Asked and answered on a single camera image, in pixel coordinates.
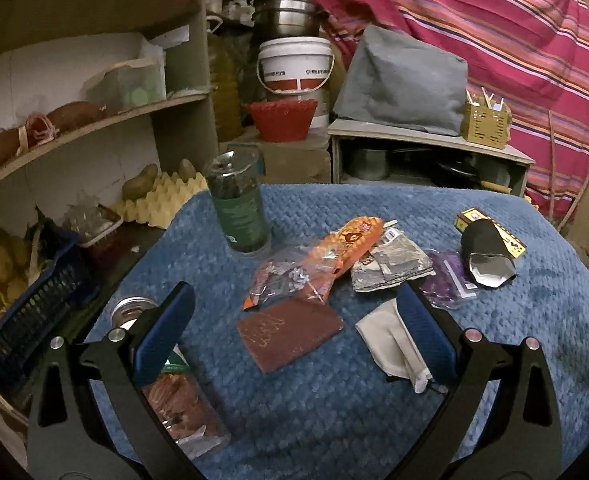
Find green glass jar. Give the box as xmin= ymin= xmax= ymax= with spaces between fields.
xmin=207 ymin=150 xmax=272 ymax=257

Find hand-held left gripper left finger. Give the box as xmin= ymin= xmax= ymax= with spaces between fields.
xmin=27 ymin=282 xmax=205 ymax=480

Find white and red bucket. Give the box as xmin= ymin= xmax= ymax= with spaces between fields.
xmin=257 ymin=37 xmax=335 ymax=97

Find brown packet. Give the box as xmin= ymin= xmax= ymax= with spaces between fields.
xmin=237 ymin=297 xmax=343 ymax=374

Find white paper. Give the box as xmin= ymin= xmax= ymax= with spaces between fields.
xmin=355 ymin=297 xmax=433 ymax=394

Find stacked steel pots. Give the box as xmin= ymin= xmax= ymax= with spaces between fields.
xmin=252 ymin=0 xmax=321 ymax=41

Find dark blue plastic crate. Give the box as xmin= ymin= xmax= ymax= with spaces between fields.
xmin=0 ymin=227 xmax=94 ymax=386

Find yellow pen holder box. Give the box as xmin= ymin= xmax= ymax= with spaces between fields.
xmin=461 ymin=102 xmax=510 ymax=149

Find grey cushion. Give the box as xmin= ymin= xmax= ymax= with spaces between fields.
xmin=334 ymin=25 xmax=468 ymax=136

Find black silver-lined wrapper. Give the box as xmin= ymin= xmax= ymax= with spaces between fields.
xmin=461 ymin=217 xmax=518 ymax=291

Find orange clear snack wrapper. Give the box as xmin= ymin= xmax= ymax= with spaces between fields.
xmin=244 ymin=215 xmax=391 ymax=312

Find spice jar with white label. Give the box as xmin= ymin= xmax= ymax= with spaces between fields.
xmin=109 ymin=296 xmax=231 ymax=461

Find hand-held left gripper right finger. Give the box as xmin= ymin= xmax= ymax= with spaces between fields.
xmin=389 ymin=280 xmax=562 ymax=480

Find red plastic bowl basket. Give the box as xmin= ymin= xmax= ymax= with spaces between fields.
xmin=247 ymin=100 xmax=319 ymax=142

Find pink striped cloth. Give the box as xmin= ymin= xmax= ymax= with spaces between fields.
xmin=297 ymin=0 xmax=589 ymax=211

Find wooden shelf unit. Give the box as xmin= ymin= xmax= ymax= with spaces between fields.
xmin=0 ymin=0 xmax=215 ymax=411

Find yellow oil bottle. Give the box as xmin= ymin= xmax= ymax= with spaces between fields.
xmin=207 ymin=15 xmax=243 ymax=143

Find steel pot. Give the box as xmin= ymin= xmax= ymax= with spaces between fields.
xmin=349 ymin=147 xmax=391 ymax=181

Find silver foil wrapper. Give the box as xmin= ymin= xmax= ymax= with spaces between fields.
xmin=351 ymin=227 xmax=435 ymax=293

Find clear plastic container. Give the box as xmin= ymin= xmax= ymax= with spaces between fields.
xmin=87 ymin=57 xmax=168 ymax=114

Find purple plastic packet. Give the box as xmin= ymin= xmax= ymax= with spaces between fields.
xmin=421 ymin=250 xmax=478 ymax=309

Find small red tub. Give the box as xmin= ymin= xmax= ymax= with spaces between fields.
xmin=64 ymin=192 xmax=125 ymax=261

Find yellow egg carton tray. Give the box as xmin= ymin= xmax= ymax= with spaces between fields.
xmin=112 ymin=172 xmax=210 ymax=229

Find yellow patterned box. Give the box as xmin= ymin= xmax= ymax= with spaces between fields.
xmin=457 ymin=208 xmax=527 ymax=259

